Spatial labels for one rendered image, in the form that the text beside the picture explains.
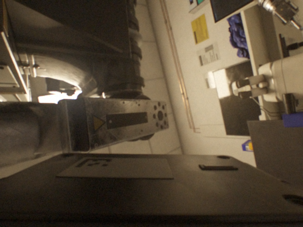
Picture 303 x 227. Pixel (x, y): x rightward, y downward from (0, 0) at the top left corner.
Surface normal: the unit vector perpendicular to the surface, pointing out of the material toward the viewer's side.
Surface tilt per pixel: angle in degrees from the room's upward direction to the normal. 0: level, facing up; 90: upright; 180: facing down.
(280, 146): 86
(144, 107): 157
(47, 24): 90
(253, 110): 86
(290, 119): 90
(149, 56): 180
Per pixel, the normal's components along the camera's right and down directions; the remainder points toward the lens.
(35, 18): 0.10, 0.99
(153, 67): 0.56, -0.08
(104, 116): 0.84, -0.11
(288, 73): -0.78, 0.23
